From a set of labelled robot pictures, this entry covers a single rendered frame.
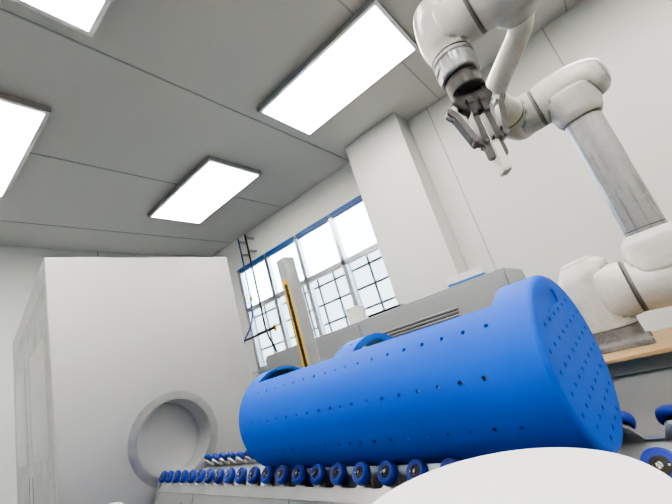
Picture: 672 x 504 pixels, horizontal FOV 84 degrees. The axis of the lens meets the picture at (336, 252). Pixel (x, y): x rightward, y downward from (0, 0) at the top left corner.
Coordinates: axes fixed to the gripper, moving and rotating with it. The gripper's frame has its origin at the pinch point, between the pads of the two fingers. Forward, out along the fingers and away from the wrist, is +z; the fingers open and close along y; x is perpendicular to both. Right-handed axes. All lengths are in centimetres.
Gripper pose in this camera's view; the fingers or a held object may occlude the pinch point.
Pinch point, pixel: (499, 157)
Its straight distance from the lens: 84.0
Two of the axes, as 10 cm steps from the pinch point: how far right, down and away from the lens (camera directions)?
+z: 2.8, 9.2, -2.9
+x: -1.0, -2.7, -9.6
